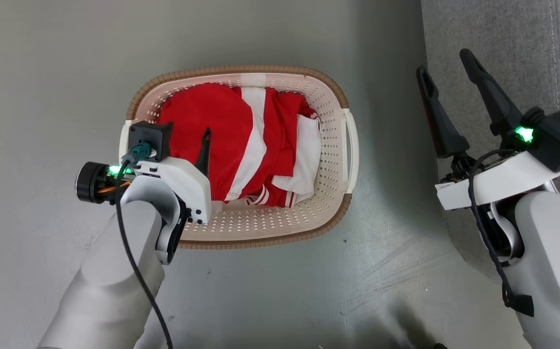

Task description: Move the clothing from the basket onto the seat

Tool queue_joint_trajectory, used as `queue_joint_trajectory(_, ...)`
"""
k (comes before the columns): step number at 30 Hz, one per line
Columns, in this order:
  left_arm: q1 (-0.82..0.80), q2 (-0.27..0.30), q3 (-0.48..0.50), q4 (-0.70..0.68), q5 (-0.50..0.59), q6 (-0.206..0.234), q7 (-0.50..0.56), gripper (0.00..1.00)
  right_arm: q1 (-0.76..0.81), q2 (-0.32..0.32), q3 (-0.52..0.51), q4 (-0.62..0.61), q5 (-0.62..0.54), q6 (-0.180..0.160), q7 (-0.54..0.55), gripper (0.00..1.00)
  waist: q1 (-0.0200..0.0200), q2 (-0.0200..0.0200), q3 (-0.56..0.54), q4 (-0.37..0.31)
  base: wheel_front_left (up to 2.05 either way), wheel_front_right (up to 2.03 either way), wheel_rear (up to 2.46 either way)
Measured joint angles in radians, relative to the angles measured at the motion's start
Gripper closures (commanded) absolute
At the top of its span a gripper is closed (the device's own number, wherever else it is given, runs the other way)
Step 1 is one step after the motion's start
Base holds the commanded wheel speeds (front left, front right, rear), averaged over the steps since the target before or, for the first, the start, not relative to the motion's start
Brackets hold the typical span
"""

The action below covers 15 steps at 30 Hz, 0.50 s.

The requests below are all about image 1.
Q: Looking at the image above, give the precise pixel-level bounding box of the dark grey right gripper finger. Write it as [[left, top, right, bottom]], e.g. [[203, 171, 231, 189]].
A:
[[459, 48, 524, 137], [416, 66, 470, 159]]

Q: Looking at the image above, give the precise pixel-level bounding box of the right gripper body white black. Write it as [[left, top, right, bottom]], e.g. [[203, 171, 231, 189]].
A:
[[435, 127, 560, 211]]

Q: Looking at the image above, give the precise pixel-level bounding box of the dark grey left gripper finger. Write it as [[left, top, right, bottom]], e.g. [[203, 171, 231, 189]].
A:
[[194, 127, 212, 177]]

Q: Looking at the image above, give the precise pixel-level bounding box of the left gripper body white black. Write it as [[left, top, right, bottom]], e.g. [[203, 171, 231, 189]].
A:
[[76, 156, 212, 224]]

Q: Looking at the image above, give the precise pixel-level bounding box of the red garment with white stripes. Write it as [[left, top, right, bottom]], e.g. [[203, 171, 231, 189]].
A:
[[156, 82, 320, 208]]

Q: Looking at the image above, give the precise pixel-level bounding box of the cream plastic laundry basket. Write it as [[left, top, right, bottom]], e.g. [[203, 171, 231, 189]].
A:
[[118, 65, 359, 250]]

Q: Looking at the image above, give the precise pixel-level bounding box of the grey fabric sofa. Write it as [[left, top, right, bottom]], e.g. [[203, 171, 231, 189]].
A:
[[420, 0, 560, 283]]

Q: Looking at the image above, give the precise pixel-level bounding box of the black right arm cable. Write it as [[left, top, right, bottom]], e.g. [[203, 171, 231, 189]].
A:
[[467, 149, 535, 318]]

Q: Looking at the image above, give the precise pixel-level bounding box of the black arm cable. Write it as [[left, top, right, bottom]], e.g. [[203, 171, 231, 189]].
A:
[[114, 160, 174, 349], [467, 149, 535, 318]]

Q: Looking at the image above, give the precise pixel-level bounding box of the teal left camera connector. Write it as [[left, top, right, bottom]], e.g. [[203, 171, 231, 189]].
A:
[[123, 142, 152, 165]]

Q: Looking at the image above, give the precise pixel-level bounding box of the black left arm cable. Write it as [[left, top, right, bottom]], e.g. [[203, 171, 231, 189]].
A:
[[114, 160, 174, 349]]

